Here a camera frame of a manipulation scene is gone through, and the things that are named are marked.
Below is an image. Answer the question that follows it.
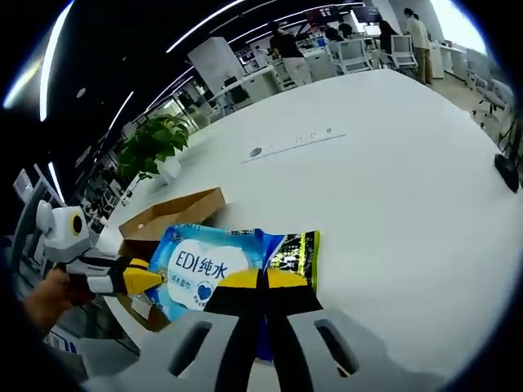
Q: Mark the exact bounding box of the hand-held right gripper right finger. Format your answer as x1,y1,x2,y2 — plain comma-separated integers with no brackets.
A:
261,269,409,392

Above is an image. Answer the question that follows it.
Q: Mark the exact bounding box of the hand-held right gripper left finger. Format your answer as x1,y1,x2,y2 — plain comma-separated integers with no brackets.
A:
138,268,265,392

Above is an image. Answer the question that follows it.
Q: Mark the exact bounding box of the silver black green pouch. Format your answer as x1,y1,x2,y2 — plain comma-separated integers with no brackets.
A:
261,229,322,292

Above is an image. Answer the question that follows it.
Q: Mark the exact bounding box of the blue soft wipes packet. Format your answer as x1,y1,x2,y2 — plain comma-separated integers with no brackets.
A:
146,224,283,364

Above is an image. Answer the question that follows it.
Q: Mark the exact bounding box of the brown cardboard shoe box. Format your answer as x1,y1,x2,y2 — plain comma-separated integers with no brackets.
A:
118,186,226,332

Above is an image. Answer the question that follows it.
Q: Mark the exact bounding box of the person's left hand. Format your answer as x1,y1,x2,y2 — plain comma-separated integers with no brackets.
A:
22,268,95,339

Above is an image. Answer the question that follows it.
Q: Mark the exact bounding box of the green plant in white pot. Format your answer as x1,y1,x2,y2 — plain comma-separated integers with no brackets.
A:
117,114,191,185

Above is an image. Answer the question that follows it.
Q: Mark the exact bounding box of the straight ceiling light strip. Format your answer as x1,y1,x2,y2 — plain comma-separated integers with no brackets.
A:
38,0,74,122

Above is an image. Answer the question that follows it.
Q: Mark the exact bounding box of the long curved ceiling light strip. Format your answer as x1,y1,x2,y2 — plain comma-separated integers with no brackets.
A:
165,0,246,53

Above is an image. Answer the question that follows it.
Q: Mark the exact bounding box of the black monitor stand base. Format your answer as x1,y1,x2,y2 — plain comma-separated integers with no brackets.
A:
493,153,521,193

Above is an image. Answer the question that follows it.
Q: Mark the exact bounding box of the white office chair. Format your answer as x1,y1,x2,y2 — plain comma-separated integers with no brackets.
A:
338,39,375,74
390,34,418,69

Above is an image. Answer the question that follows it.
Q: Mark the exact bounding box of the dark wall display screen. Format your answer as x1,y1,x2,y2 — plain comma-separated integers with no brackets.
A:
353,7,383,24

